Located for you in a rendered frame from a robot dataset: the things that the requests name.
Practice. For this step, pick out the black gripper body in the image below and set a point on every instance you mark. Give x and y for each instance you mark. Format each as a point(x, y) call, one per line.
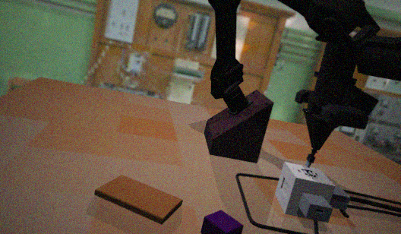
point(328, 96)

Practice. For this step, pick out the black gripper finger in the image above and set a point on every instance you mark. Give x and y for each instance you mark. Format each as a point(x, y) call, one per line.
point(320, 130)
point(308, 121)

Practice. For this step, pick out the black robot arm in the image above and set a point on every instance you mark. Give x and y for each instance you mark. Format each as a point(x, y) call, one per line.
point(332, 21)

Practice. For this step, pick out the flat orange-brown rectangular slab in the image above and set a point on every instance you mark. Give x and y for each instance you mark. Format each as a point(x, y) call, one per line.
point(139, 198)

